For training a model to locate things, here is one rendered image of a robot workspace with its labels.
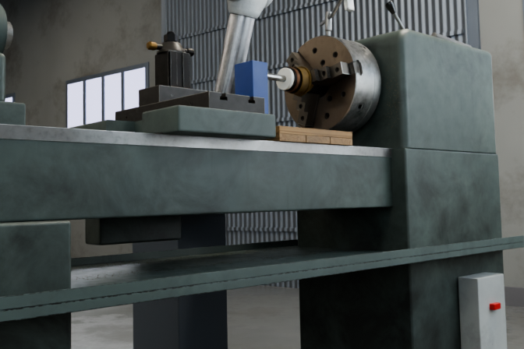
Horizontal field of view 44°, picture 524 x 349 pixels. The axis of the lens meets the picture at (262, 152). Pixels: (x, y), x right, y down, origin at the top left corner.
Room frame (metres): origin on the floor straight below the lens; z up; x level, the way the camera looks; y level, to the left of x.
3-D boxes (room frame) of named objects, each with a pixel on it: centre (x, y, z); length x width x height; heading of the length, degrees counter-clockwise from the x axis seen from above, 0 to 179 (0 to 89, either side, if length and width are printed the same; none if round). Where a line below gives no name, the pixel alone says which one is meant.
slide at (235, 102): (1.72, 0.20, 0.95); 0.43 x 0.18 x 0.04; 43
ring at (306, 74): (1.99, -0.11, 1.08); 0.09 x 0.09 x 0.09; 43
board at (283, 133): (1.92, -0.03, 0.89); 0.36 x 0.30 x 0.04; 43
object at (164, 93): (1.79, 0.23, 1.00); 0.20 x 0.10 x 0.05; 133
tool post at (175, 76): (1.77, 0.24, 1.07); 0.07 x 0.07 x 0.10; 43
